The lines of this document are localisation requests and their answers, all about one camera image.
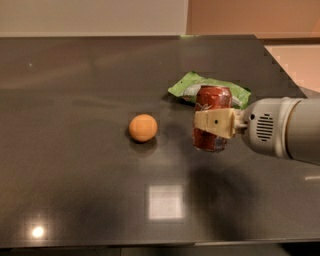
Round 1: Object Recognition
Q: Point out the orange fruit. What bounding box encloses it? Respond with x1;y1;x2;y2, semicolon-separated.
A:
129;114;158;142

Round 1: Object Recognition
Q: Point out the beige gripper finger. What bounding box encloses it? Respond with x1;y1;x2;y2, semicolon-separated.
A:
193;108;235;139

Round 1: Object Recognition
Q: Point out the red coke can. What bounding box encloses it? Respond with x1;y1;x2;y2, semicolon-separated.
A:
193;85;232;152

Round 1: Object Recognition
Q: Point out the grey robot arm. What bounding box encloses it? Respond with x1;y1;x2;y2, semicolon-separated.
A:
194;97;320;165

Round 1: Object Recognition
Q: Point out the green chip bag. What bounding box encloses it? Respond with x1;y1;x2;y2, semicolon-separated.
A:
168;72;251;109

